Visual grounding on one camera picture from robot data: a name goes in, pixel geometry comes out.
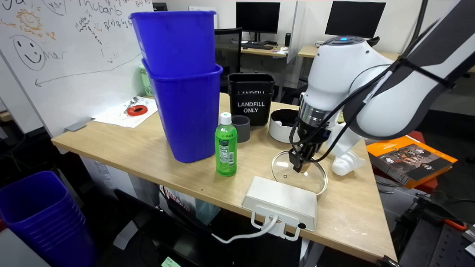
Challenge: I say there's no green wipes container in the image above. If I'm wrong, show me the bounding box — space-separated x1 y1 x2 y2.
138 65 154 98

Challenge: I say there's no white paper sheet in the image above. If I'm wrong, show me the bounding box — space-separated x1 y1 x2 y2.
92 95 158 130

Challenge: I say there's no grey whiteboard eraser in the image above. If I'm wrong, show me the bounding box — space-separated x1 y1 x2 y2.
63 117 95 133

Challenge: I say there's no blue plastic waste bin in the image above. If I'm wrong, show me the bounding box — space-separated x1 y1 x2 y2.
129 10 218 79
141 58 224 165

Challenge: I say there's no green tea bottle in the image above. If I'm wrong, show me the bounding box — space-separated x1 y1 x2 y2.
213 111 239 178

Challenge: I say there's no white pot with wooden handle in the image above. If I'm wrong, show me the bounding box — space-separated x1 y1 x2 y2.
267 108 301 145

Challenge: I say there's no stack of blue bins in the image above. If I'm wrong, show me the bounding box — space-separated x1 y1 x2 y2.
0 171 98 267

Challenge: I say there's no black computer monitor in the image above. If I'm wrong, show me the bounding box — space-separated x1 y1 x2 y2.
234 0 282 36
323 0 387 40

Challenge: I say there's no white cable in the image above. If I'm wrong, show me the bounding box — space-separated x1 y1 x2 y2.
210 211 305 246

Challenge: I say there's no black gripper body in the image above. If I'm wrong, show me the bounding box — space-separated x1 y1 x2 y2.
288 116 331 160

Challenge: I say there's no orange book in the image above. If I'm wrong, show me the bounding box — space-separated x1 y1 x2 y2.
365 133 458 190

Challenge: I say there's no dark grey cylinder cup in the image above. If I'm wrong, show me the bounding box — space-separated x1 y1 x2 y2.
231 114 252 144

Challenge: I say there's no white flat electrical box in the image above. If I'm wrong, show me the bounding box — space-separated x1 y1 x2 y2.
240 175 317 233

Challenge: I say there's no black landfill waste bin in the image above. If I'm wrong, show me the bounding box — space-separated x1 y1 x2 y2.
227 73 276 128

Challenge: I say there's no red tape roll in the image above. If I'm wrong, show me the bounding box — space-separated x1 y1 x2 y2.
126 104 150 119

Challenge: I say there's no round glass pot lid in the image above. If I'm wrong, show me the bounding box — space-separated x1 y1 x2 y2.
270 147 331 197

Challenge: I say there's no wooden office desk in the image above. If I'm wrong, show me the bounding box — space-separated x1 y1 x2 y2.
216 41 323 61

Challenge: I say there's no black keyboard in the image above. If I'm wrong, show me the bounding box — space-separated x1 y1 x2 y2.
247 41 276 52

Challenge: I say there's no large written whiteboard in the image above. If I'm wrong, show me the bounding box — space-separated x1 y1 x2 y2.
0 0 155 138

